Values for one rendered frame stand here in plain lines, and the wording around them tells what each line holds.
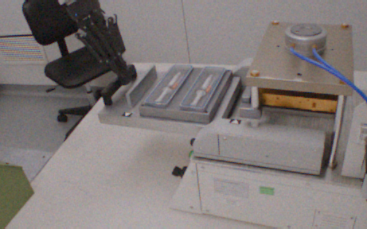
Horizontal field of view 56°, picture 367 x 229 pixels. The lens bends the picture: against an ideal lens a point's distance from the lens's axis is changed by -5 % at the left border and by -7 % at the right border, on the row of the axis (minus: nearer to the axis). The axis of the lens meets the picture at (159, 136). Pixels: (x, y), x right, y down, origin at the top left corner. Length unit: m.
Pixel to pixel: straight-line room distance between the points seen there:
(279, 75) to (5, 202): 0.73
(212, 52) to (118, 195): 1.64
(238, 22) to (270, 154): 1.69
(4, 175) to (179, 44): 1.75
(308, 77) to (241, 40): 1.74
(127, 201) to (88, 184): 0.14
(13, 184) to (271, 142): 0.66
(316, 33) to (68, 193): 0.73
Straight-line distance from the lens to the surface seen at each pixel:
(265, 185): 0.75
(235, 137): 0.69
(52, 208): 1.00
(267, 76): 0.64
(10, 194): 1.01
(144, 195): 0.95
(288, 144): 0.67
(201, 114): 0.76
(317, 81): 0.64
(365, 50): 2.39
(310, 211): 0.78
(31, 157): 1.21
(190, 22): 2.40
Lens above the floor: 1.42
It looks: 37 degrees down
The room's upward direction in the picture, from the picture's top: 11 degrees counter-clockwise
